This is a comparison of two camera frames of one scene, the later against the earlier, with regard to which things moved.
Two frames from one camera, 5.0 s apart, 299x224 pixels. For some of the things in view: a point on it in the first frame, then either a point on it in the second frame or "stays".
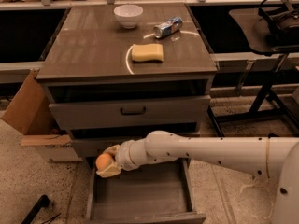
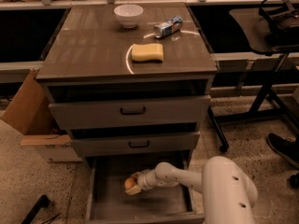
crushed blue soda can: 169,26 stays
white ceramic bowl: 128,14 stays
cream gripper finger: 110,171 → 134,190
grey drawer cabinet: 116,72 stays
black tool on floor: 41,203 stays
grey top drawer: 133,112 stays
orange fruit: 102,161 → 129,183
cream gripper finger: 113,149 → 136,175
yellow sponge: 147,52 stays
